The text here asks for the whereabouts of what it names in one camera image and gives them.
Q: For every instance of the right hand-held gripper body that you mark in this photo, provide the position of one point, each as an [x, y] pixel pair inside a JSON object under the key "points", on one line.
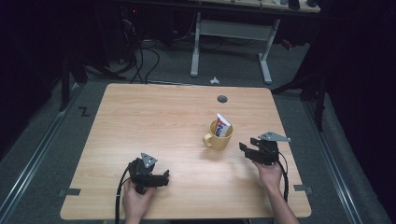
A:
{"points": [[269, 152]]}

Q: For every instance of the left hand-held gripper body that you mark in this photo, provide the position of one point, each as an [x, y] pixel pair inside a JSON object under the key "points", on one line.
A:
{"points": [[141, 174]]}

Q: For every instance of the yellow mug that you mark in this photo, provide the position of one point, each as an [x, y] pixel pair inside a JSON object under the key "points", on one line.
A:
{"points": [[218, 141]]}

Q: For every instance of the white toothpaste tube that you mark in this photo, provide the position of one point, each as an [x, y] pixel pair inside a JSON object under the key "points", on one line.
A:
{"points": [[222, 126]]}

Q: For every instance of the person's right hand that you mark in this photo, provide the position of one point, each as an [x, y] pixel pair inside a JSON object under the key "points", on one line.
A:
{"points": [[271, 175]]}

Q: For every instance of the person's left hand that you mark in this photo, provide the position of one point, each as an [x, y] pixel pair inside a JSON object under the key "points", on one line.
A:
{"points": [[136, 203]]}

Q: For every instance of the grey tape strip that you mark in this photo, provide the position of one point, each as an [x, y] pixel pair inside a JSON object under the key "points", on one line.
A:
{"points": [[73, 192], [301, 188]]}

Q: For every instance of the small white floor object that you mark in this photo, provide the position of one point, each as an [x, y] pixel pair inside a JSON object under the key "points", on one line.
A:
{"points": [[214, 81]]}

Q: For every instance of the black metal stand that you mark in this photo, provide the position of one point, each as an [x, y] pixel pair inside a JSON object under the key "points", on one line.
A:
{"points": [[65, 84], [320, 99]]}

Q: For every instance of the grey-framed background desk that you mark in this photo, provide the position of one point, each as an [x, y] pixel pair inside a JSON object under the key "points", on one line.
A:
{"points": [[233, 29]]}

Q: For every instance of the metal floor rail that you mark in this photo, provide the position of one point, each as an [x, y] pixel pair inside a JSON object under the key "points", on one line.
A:
{"points": [[334, 165], [37, 155]]}

